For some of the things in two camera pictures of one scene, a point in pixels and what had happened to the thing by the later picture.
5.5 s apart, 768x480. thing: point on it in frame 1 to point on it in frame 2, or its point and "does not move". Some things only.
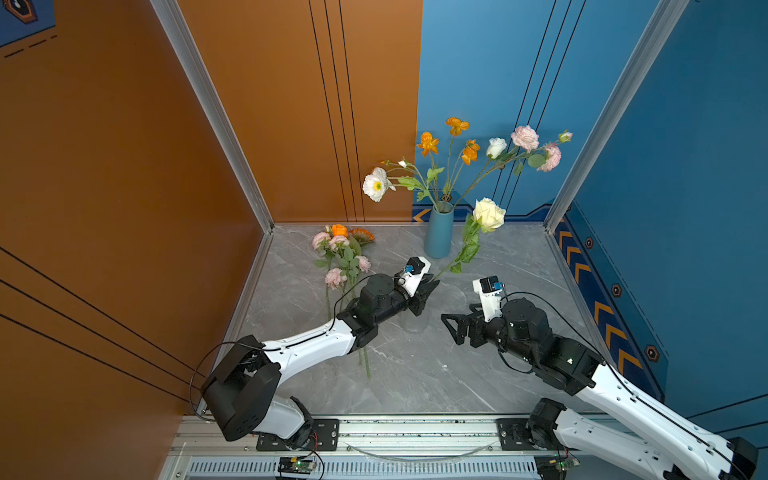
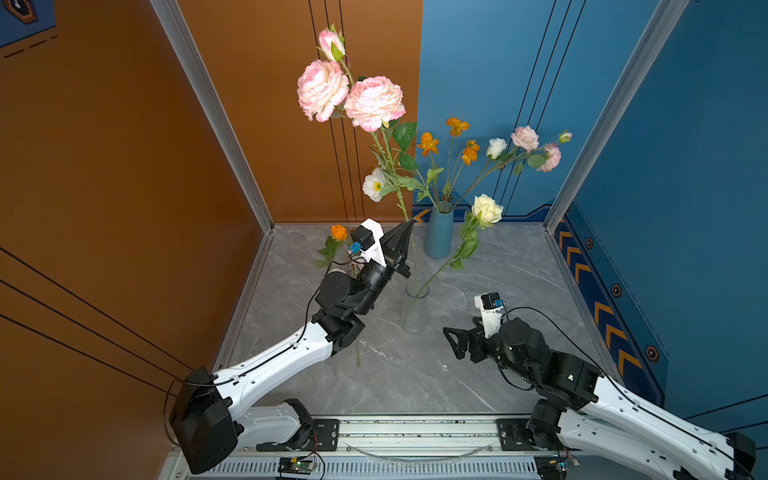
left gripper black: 420,296 to 394,259
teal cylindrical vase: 439,237 does not move
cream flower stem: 487,216 does not move
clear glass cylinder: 415,324 does not move
